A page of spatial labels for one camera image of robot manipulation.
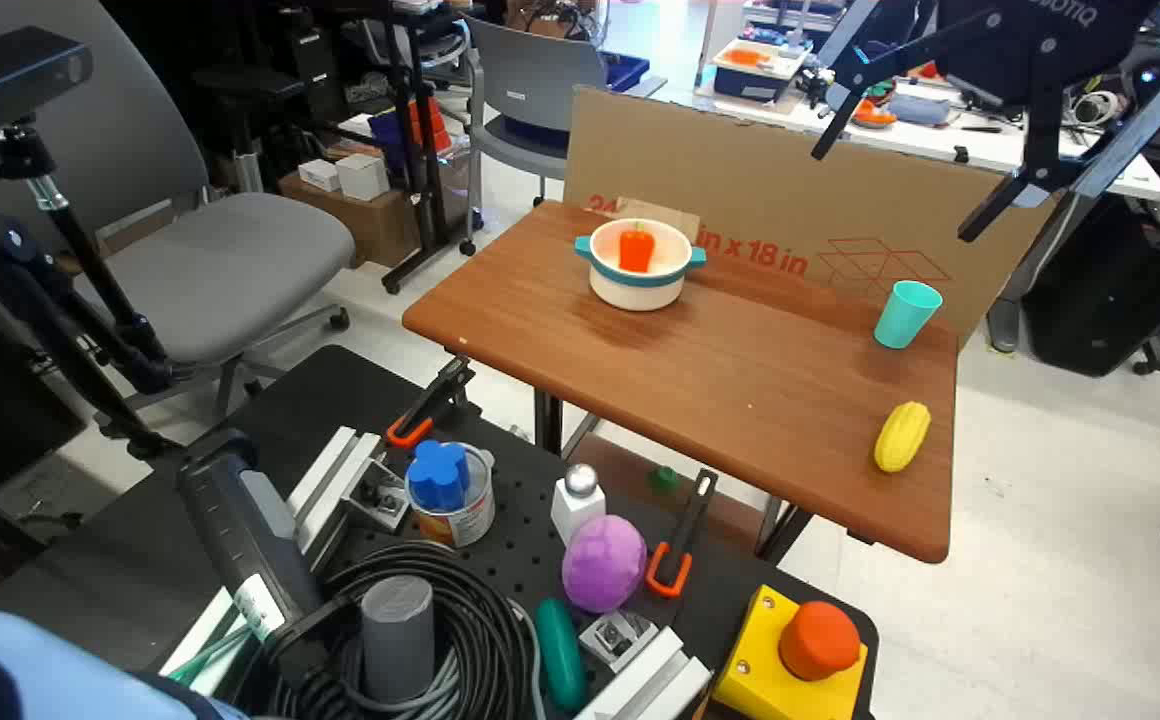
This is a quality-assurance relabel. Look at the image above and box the teal oval object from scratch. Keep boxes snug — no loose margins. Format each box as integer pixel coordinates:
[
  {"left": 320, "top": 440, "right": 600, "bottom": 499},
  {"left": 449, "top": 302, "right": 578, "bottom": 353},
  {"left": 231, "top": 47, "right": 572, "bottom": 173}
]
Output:
[{"left": 530, "top": 597, "right": 591, "bottom": 713}]

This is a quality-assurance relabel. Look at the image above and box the grey cylinder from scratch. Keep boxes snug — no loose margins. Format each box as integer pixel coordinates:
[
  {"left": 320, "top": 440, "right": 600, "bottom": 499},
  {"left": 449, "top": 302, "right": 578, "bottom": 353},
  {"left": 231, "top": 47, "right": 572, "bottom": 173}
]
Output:
[{"left": 357, "top": 572, "right": 439, "bottom": 708}]

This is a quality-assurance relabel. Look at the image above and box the black camera tripod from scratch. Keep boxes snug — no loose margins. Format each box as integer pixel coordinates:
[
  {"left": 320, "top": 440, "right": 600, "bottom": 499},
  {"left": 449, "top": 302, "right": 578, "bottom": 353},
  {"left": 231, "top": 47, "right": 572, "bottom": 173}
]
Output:
[{"left": 0, "top": 115, "right": 188, "bottom": 401}]

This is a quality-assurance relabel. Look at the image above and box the purple ball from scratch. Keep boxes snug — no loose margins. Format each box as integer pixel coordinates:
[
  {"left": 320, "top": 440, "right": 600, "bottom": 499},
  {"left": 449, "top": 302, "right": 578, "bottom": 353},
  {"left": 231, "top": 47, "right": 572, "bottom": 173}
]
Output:
[{"left": 558, "top": 514, "right": 653, "bottom": 617}]

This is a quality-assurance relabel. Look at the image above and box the light blue cloth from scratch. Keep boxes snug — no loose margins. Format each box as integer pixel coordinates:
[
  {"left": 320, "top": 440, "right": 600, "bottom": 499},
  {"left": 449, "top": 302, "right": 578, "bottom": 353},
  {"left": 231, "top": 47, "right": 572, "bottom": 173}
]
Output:
[{"left": 0, "top": 607, "right": 231, "bottom": 720}]

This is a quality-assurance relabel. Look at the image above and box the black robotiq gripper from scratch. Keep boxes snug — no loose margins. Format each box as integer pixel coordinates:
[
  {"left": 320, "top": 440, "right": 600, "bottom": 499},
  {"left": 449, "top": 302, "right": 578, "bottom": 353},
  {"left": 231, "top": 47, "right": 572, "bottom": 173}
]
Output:
[{"left": 806, "top": 0, "right": 1160, "bottom": 249}]

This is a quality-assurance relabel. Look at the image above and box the black clamp with orange handle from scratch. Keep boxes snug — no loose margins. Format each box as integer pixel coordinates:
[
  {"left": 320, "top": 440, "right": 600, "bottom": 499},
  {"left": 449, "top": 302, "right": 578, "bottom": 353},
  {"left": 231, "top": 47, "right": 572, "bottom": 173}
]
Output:
[
  {"left": 639, "top": 468, "right": 718, "bottom": 603},
  {"left": 385, "top": 357, "right": 478, "bottom": 451}
]

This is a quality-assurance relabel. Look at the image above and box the white plastic bottle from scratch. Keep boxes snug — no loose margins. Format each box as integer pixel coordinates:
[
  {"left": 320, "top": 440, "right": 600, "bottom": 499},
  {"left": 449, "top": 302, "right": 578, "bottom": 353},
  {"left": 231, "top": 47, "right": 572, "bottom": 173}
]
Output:
[{"left": 548, "top": 462, "right": 610, "bottom": 550}]

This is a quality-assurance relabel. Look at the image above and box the yellow square block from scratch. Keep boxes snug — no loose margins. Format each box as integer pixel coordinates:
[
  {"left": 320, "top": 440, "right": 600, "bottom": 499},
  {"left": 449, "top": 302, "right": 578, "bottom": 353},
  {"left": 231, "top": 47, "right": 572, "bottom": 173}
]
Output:
[{"left": 713, "top": 580, "right": 871, "bottom": 720}]

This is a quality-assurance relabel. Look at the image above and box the black metal stand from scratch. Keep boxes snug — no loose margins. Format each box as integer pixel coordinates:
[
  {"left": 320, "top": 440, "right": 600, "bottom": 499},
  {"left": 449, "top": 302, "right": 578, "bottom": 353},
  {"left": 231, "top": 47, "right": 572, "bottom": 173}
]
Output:
[{"left": 377, "top": 0, "right": 482, "bottom": 302}]

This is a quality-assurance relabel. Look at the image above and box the silver aluminium extrusion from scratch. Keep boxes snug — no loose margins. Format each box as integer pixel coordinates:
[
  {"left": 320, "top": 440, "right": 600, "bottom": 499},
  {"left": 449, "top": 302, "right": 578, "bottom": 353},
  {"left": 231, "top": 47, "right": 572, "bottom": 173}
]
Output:
[
  {"left": 577, "top": 621, "right": 715, "bottom": 720},
  {"left": 286, "top": 423, "right": 388, "bottom": 551}
]

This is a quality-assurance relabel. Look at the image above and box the brown cardboard panel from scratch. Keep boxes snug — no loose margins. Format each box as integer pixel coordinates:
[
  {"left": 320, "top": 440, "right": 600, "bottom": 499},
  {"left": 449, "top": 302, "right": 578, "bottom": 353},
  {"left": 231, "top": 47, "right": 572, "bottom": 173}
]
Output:
[{"left": 558, "top": 86, "right": 1057, "bottom": 357}]

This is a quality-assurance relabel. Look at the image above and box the black perforated base board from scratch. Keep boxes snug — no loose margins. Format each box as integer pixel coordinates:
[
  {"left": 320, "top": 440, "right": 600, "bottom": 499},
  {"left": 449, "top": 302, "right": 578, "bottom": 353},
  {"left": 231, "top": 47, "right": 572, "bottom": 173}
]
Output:
[{"left": 0, "top": 345, "right": 882, "bottom": 720}]

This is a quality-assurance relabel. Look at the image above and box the dark box with white tray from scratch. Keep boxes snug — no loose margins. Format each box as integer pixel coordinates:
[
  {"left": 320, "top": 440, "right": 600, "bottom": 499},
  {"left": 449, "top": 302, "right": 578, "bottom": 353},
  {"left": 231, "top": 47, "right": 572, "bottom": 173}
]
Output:
[{"left": 713, "top": 38, "right": 818, "bottom": 104}]

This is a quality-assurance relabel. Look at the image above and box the white bowl with teal handles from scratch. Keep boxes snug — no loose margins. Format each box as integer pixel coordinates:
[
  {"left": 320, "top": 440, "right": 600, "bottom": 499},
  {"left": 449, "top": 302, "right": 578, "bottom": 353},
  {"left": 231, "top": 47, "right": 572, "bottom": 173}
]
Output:
[{"left": 568, "top": 214, "right": 713, "bottom": 316}]

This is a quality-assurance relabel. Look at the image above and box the grey office chair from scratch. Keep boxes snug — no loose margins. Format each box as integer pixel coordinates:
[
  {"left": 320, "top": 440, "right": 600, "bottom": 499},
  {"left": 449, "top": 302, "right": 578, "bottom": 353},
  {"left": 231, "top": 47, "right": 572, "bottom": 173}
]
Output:
[{"left": 0, "top": 0, "right": 359, "bottom": 405}]

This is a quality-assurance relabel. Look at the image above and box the orange round knob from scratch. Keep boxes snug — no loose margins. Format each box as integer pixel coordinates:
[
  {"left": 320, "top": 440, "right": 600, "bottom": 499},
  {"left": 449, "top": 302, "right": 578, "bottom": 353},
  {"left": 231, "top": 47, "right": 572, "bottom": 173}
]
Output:
[{"left": 774, "top": 597, "right": 868, "bottom": 686}]

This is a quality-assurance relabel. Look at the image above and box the orange toy carrot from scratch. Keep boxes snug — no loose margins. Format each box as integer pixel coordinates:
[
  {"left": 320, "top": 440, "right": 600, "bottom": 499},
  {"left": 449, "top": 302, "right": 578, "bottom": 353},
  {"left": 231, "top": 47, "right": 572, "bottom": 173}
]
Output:
[{"left": 614, "top": 223, "right": 658, "bottom": 277}]

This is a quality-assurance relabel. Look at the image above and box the cardboard box with white items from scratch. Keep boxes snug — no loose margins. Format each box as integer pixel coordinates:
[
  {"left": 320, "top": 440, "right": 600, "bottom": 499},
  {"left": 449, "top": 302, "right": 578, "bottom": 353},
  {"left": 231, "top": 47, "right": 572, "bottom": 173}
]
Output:
[{"left": 274, "top": 142, "right": 471, "bottom": 271}]

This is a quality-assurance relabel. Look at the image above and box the peaches tin can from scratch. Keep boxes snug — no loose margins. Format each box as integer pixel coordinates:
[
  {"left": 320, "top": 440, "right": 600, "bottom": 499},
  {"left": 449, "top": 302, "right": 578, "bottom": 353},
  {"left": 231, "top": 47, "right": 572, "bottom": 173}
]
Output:
[{"left": 408, "top": 444, "right": 498, "bottom": 551}]

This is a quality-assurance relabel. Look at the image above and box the black cable coil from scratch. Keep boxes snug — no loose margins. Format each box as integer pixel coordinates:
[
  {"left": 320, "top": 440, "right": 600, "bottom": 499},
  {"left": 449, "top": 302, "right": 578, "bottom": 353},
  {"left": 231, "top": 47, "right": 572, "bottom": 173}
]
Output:
[{"left": 236, "top": 535, "right": 540, "bottom": 720}]

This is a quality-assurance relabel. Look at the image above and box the teal plastic cup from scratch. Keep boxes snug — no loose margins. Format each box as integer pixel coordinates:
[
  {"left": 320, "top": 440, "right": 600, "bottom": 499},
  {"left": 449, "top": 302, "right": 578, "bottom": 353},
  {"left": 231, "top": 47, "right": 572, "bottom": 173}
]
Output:
[{"left": 871, "top": 277, "right": 948, "bottom": 357}]

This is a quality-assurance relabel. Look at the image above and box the yellow plastic banana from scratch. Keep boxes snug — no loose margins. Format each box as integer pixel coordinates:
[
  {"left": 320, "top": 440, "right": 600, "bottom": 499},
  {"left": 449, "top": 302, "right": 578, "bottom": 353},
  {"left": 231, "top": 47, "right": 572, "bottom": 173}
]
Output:
[{"left": 868, "top": 395, "right": 937, "bottom": 479}]

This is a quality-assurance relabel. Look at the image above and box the black stereo camera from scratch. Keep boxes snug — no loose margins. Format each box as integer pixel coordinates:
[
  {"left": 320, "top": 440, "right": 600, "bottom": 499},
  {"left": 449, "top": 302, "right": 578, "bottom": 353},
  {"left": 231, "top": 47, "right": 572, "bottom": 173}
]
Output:
[{"left": 0, "top": 23, "right": 97, "bottom": 153}]

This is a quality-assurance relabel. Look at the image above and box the grey black control box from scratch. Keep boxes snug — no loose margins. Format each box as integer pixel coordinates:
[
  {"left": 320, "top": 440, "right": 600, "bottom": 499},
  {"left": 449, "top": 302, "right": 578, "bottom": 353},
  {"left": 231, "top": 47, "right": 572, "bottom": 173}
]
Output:
[{"left": 174, "top": 451, "right": 328, "bottom": 632}]

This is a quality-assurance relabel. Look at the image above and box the grey chair with metal legs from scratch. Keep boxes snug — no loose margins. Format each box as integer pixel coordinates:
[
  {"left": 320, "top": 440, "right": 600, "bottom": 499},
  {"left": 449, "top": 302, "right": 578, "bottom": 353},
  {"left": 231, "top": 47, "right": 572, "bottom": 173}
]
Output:
[{"left": 464, "top": 12, "right": 610, "bottom": 210}]

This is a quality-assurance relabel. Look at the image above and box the blue plastic gear block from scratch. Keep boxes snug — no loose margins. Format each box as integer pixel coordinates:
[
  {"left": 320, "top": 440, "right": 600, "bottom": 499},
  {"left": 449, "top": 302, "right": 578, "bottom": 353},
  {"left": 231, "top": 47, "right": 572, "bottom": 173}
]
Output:
[{"left": 402, "top": 435, "right": 475, "bottom": 514}]

